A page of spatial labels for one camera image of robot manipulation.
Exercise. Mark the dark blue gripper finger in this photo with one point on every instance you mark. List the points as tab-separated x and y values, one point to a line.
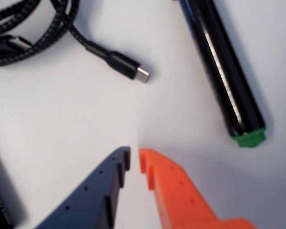
85	202

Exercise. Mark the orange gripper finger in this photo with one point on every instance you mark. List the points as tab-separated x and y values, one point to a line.
181	202

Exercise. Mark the small black metal cylinder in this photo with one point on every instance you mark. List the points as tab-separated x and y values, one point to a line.
2	190

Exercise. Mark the black tube with green caps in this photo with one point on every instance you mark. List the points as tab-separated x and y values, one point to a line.
224	71

